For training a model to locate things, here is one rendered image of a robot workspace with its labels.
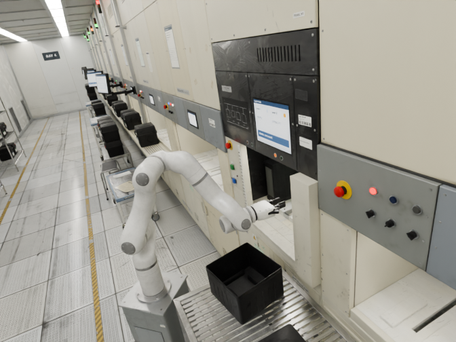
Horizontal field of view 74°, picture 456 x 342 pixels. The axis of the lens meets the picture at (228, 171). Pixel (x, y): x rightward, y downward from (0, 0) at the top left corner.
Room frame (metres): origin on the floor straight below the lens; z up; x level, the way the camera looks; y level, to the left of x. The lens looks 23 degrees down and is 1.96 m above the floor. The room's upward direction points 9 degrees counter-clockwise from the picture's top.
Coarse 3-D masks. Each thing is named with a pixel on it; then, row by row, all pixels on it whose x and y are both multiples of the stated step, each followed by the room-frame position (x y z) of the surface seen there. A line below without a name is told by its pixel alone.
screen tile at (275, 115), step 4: (272, 112) 1.31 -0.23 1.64; (276, 112) 1.28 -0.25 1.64; (280, 112) 1.26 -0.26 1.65; (284, 112) 1.23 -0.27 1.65; (272, 116) 1.32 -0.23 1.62; (276, 116) 1.29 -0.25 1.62; (280, 116) 1.26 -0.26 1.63; (280, 120) 1.26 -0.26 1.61; (284, 120) 1.23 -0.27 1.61; (272, 124) 1.32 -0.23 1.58; (284, 124) 1.23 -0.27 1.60; (272, 128) 1.32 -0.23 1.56; (276, 128) 1.29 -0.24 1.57; (280, 128) 1.26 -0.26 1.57; (284, 128) 1.24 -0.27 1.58; (276, 132) 1.30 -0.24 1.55; (280, 132) 1.27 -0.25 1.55; (284, 132) 1.24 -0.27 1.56
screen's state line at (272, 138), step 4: (260, 132) 1.43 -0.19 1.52; (264, 132) 1.39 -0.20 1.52; (264, 136) 1.40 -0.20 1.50; (268, 136) 1.36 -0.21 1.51; (272, 136) 1.33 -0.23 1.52; (276, 136) 1.30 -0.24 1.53; (272, 140) 1.33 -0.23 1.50; (276, 140) 1.30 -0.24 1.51; (280, 140) 1.27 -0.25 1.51; (284, 140) 1.24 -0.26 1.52; (288, 140) 1.21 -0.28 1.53; (280, 144) 1.27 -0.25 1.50; (284, 144) 1.24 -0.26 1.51; (288, 144) 1.21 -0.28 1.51
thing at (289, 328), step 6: (288, 324) 0.87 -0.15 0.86; (276, 330) 0.85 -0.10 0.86; (282, 330) 0.85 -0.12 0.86; (288, 330) 0.84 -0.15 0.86; (294, 330) 0.84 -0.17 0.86; (270, 336) 0.83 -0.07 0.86; (276, 336) 0.83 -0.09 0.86; (282, 336) 0.82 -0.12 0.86; (288, 336) 0.82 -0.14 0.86; (294, 336) 0.81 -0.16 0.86; (300, 336) 0.81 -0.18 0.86
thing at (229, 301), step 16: (224, 256) 1.27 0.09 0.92; (240, 256) 1.32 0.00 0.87; (256, 256) 1.29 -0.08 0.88; (208, 272) 1.18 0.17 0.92; (224, 272) 1.26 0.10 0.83; (240, 272) 1.28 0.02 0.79; (256, 272) 1.29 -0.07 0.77; (272, 272) 1.19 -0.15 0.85; (224, 288) 1.07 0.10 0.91; (240, 288) 1.19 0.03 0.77; (256, 288) 1.04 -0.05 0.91; (272, 288) 1.08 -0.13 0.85; (224, 304) 1.10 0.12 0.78; (240, 304) 0.99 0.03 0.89; (256, 304) 1.03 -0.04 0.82; (240, 320) 0.99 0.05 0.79
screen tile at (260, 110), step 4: (256, 108) 1.44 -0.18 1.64; (260, 108) 1.41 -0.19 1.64; (264, 108) 1.38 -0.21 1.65; (256, 112) 1.44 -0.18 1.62; (260, 112) 1.41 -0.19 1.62; (264, 112) 1.38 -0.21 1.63; (256, 116) 1.45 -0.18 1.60; (264, 116) 1.38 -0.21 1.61; (268, 116) 1.35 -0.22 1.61; (256, 120) 1.45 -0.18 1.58; (260, 120) 1.42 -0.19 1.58; (268, 120) 1.35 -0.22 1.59; (260, 124) 1.42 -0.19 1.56; (264, 124) 1.39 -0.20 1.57; (268, 124) 1.35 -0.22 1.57; (264, 128) 1.39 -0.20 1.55; (268, 128) 1.36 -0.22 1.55
